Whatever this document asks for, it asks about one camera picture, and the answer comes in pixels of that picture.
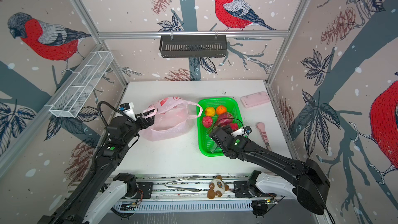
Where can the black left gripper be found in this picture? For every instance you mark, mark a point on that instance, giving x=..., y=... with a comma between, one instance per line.
x=150, y=121

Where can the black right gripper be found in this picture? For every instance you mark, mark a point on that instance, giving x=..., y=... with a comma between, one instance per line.
x=227, y=129

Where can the green plastic basket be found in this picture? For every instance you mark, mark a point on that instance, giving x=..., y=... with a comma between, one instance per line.
x=206, y=145

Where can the pink plastic bag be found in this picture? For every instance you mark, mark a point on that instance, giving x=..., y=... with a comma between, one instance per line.
x=173, y=117

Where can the red fruit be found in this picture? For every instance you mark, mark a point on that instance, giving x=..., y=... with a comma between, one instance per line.
x=207, y=121

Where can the orange fruit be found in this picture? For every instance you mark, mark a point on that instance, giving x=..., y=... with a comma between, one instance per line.
x=221, y=110

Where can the yellow fruit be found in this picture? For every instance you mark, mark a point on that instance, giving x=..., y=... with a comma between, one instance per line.
x=210, y=111

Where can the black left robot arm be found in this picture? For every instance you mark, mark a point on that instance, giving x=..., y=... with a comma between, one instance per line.
x=91, y=200

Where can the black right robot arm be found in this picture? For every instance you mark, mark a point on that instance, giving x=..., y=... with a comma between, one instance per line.
x=310, y=184

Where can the brown white plush toy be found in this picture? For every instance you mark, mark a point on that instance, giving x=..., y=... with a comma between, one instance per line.
x=217, y=188

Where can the metal tongs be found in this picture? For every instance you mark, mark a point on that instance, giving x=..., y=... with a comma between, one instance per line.
x=184, y=184

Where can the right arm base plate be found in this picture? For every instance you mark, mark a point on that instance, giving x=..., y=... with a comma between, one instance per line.
x=243, y=189

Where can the white wire mesh shelf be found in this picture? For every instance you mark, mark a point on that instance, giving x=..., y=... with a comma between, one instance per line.
x=74, y=97

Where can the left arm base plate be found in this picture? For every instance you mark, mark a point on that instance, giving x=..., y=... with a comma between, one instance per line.
x=144, y=190

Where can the black hanging wall basket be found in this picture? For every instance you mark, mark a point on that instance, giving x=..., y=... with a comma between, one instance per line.
x=193, y=46

